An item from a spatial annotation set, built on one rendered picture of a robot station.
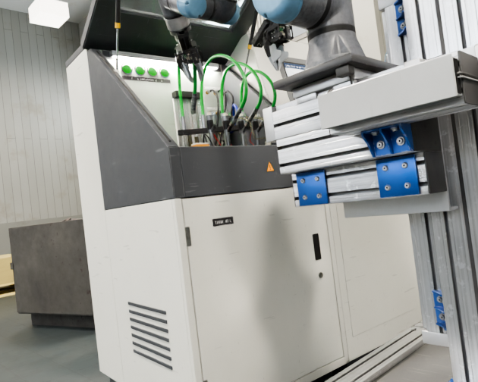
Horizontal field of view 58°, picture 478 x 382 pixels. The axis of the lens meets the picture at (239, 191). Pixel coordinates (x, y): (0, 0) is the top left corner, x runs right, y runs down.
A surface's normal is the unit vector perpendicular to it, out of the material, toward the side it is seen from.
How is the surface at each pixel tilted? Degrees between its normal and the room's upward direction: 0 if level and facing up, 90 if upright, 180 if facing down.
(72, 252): 90
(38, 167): 90
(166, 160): 90
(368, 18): 90
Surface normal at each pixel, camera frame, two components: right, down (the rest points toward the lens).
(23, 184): 0.68, -0.11
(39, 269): -0.49, 0.04
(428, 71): -0.72, 0.07
